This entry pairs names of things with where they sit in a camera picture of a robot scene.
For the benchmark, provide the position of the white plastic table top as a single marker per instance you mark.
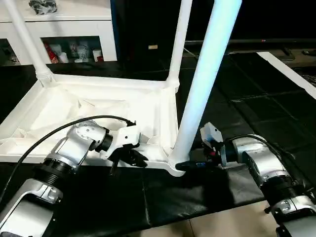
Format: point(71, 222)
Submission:
point(98, 101)

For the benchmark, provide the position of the white plastic table leg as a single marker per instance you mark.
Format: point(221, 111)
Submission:
point(210, 74)
point(27, 44)
point(178, 44)

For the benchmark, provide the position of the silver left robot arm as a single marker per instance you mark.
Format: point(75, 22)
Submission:
point(64, 158)

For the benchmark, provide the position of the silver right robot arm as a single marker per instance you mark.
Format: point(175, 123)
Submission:
point(266, 168)

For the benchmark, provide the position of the black mat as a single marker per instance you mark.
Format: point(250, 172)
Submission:
point(247, 98)

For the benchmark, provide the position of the small brown label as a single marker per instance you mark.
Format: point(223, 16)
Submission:
point(153, 47)

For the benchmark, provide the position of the white flat strip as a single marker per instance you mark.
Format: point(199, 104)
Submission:
point(289, 71)

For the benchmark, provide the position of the black flat monitor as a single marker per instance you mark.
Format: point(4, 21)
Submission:
point(266, 43)

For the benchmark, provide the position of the black cabinet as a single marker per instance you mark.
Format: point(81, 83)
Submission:
point(148, 27)

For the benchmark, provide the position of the white glass-door cabinet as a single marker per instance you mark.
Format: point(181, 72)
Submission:
point(69, 32)

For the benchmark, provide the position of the black remote control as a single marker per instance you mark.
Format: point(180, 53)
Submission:
point(309, 52)

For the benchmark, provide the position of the grey object on cabinet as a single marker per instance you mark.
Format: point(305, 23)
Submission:
point(43, 6)

